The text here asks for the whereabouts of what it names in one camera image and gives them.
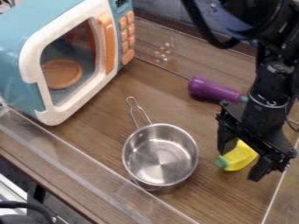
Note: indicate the purple toy eggplant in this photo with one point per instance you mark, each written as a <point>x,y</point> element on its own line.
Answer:
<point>209,89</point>

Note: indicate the yellow toy banana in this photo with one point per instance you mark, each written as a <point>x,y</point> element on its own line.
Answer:
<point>236,159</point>

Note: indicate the clear acrylic barrier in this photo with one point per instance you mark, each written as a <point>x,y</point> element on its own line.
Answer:
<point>97,192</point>

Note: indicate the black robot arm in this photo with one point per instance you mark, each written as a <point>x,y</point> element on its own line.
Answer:
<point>269,22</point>

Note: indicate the blue toy microwave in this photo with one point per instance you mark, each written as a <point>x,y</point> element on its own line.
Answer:
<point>62,48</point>

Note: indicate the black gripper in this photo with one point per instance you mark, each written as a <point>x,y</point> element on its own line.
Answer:
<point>256,124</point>

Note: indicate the silver pot with handle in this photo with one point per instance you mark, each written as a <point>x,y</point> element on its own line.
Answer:
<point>160,153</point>

